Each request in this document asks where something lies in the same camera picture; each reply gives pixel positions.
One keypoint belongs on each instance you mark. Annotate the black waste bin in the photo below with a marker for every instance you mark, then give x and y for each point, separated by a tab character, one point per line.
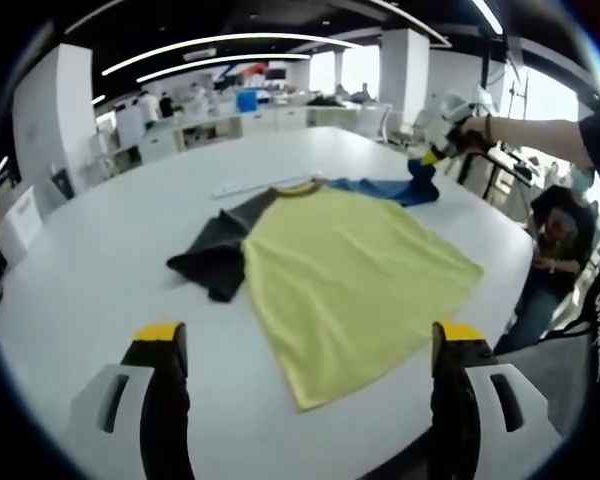
62	184

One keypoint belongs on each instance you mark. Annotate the person's right hand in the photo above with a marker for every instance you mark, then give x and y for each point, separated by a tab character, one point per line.
475	134

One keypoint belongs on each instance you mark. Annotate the grey mesh office chair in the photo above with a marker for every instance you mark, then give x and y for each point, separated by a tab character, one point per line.
555	365

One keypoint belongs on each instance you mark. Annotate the blue bin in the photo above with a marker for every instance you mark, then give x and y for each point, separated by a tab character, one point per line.
247	101

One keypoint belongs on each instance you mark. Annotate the black legged side table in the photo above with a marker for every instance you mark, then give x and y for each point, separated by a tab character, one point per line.
505	160

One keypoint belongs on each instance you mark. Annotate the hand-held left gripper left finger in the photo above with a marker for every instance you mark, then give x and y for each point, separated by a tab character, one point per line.
167	390

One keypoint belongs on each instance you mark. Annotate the yellow grey blue garment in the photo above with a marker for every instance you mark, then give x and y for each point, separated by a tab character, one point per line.
340	260

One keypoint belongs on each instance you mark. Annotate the row of white cabinets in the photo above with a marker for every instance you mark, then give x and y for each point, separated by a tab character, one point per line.
220	129

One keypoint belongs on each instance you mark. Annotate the straight ceiling light strip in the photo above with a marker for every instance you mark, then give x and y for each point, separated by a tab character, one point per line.
489	16

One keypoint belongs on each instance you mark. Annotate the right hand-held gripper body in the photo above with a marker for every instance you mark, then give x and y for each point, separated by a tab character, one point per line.
452	112

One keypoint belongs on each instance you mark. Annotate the white template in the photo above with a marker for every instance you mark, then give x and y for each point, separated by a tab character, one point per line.
235	189

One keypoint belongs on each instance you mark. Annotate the white sign box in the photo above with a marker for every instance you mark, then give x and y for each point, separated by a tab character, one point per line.
20	220

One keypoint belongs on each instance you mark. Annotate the curved ceiling light strip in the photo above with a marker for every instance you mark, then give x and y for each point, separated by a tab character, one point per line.
220	61
230	41

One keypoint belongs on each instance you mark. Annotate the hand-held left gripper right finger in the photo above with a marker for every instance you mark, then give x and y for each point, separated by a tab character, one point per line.
452	395

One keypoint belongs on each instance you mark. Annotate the white office chair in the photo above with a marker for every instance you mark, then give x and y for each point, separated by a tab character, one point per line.
376	121

